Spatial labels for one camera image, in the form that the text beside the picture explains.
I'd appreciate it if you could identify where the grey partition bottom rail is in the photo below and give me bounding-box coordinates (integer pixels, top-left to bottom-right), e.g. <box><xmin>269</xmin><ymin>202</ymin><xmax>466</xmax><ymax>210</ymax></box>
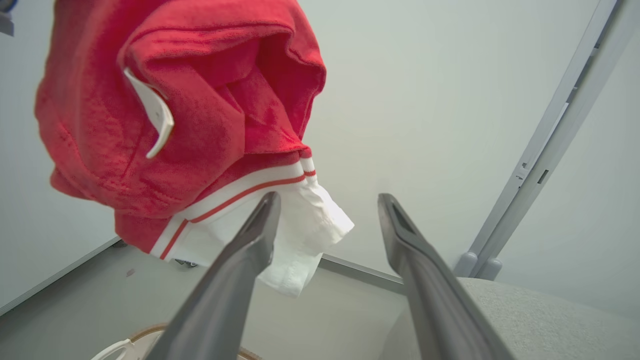
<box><xmin>319</xmin><ymin>254</ymin><xmax>407</xmax><ymax>296</ymax></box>
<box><xmin>0</xmin><ymin>236</ymin><xmax>122</xmax><ymax>317</ymax></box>

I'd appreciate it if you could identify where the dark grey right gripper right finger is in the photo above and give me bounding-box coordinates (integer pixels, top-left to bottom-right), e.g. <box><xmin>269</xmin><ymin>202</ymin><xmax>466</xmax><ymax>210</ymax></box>
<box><xmin>377</xmin><ymin>193</ymin><xmax>516</xmax><ymax>360</ymax></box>

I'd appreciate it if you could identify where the grey partition frame post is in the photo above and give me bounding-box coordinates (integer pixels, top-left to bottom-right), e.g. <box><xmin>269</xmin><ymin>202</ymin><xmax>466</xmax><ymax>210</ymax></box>
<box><xmin>475</xmin><ymin>0</ymin><xmax>640</xmax><ymax>282</ymax></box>
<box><xmin>454</xmin><ymin>0</ymin><xmax>623</xmax><ymax>278</ymax></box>

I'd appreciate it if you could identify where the red basketball jersey white trim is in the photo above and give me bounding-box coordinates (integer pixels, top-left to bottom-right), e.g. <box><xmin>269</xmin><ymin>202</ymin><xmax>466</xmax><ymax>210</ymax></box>
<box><xmin>34</xmin><ymin>0</ymin><xmax>356</xmax><ymax>299</ymax></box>

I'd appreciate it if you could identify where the white laundry basket brown rim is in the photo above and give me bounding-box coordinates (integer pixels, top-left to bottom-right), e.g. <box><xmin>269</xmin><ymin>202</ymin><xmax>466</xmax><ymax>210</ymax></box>
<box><xmin>90</xmin><ymin>322</ymin><xmax>263</xmax><ymax>360</ymax></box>

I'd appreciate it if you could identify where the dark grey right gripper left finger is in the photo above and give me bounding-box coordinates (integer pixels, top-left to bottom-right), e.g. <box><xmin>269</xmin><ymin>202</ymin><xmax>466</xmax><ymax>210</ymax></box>
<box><xmin>145</xmin><ymin>191</ymin><xmax>282</xmax><ymax>360</ymax></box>

